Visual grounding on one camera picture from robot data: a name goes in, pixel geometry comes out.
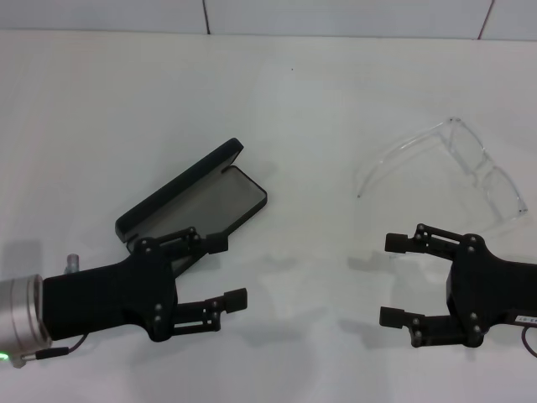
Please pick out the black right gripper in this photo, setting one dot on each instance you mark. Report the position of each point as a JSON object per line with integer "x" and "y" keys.
{"x": 491, "y": 289}

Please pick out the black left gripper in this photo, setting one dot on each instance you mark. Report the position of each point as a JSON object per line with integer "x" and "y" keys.
{"x": 109, "y": 294}

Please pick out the black glasses case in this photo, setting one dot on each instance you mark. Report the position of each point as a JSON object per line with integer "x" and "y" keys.
{"x": 189, "y": 180}

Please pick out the clear white glasses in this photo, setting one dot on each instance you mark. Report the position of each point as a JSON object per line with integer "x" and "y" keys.
{"x": 465, "y": 147}

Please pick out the silver connector stub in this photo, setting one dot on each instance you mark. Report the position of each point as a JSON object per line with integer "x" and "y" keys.
{"x": 72, "y": 262}

